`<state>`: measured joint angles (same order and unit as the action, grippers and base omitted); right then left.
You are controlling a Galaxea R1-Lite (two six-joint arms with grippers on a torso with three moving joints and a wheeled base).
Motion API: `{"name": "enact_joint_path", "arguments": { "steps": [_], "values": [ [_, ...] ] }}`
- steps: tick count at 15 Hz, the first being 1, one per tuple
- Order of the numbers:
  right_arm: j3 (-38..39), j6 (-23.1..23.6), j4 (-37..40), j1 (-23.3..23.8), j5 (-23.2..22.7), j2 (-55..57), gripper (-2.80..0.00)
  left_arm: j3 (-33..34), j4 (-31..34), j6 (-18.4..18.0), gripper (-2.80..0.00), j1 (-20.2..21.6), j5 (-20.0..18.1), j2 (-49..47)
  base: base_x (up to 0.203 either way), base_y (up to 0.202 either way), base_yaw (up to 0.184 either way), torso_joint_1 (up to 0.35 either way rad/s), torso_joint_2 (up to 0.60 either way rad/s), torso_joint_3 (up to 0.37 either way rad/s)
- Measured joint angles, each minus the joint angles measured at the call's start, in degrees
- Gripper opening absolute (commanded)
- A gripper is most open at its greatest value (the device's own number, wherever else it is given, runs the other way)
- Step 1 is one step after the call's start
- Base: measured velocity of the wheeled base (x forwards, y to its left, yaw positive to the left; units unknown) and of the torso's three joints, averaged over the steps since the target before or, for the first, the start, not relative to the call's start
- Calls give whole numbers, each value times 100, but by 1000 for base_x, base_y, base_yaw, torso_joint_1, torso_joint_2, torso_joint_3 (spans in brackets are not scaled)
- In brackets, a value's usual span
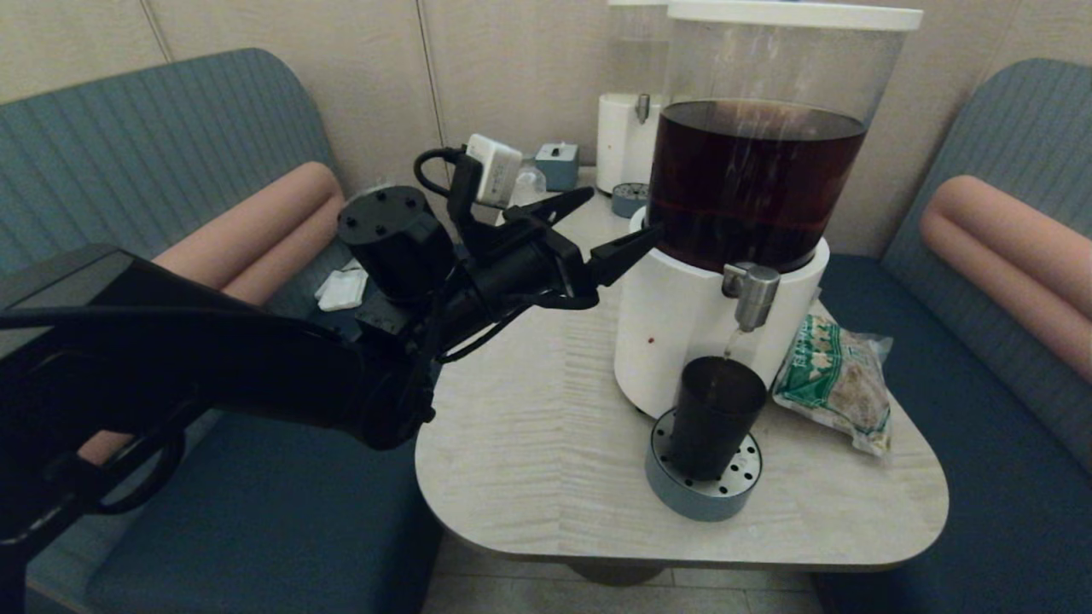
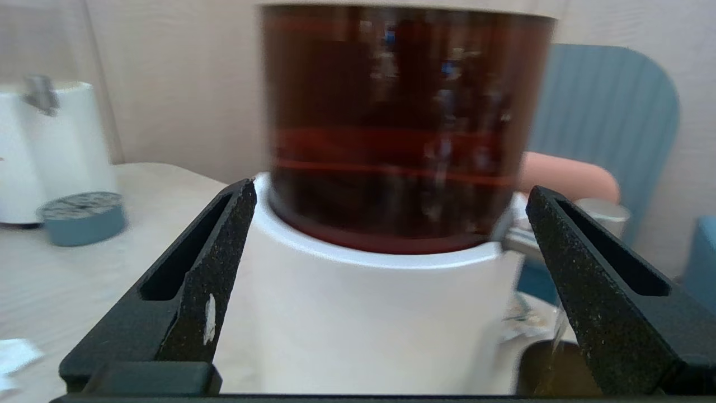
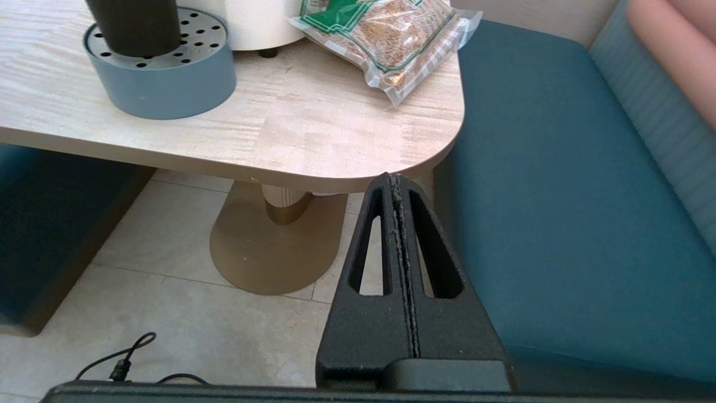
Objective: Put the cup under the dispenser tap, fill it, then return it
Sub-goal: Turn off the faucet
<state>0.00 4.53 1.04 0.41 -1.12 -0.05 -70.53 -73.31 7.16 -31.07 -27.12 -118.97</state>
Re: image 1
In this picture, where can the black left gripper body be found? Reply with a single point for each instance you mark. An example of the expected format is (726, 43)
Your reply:
(529, 273)

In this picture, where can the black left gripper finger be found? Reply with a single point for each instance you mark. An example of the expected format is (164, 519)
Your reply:
(623, 254)
(550, 206)

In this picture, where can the steel dispenser tap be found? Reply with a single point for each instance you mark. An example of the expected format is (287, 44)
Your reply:
(752, 294)

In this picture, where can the black plastic cup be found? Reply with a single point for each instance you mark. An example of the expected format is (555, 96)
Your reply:
(717, 418)

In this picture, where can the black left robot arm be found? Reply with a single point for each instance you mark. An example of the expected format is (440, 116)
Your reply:
(213, 367)

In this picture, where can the clear plastic bottle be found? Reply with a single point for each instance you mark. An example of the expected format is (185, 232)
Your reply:
(531, 181)

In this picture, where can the blue-grey tissue box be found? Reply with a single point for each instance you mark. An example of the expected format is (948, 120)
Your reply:
(559, 166)

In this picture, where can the small blue-grey drip tray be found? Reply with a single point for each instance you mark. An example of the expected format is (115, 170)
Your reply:
(628, 203)

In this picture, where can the clear water dispenser white base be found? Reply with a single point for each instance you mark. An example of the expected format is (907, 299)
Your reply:
(623, 145)

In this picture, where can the large dark tea dispenser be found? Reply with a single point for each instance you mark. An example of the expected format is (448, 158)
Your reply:
(751, 188)

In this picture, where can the white napkin pack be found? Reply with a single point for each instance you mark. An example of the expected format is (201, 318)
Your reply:
(341, 294)

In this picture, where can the green grain snack bag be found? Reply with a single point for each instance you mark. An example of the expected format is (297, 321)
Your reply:
(832, 384)

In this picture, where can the blue-grey perforated drip tray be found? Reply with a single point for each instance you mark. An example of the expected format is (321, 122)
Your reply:
(704, 501)

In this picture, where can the pink bolster cushion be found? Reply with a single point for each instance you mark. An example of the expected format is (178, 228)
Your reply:
(256, 230)
(1015, 256)

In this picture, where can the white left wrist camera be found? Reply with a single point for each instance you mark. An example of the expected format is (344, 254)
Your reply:
(495, 169)

